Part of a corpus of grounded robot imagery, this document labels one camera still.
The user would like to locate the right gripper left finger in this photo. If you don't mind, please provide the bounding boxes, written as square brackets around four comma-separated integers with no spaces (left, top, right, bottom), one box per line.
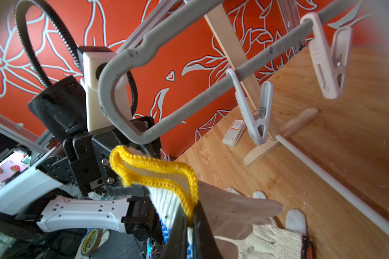
[161,206,188,259]

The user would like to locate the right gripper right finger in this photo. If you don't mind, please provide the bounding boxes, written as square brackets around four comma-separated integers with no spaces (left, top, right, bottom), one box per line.
[192,201,223,259]

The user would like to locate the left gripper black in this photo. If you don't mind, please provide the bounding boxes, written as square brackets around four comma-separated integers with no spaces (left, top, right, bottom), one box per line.
[37,126,162,196]

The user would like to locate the blue dotted glove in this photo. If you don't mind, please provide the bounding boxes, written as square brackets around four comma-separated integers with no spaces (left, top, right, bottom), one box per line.
[109,146,199,259]

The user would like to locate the wooden drying rack stand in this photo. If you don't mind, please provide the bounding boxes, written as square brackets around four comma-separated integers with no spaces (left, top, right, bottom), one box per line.
[213,1,389,236]

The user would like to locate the grey clip hanger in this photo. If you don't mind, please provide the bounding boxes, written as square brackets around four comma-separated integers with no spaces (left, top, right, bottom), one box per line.
[97,0,373,146]

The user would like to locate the white clothespin clip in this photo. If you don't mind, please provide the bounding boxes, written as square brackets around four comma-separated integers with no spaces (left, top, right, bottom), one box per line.
[225,69,274,145]

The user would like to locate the pink clothespin clip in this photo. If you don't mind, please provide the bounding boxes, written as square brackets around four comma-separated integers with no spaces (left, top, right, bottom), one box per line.
[300,13,353,100]

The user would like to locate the white cotton glove left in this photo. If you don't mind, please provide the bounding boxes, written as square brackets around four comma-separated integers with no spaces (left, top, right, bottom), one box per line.
[197,181,315,259]

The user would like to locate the roll of tape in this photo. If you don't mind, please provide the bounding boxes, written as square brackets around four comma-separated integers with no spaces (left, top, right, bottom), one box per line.
[74,229,110,259]

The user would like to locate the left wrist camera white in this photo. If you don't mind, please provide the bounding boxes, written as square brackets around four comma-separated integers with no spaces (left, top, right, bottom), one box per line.
[77,46,134,132]

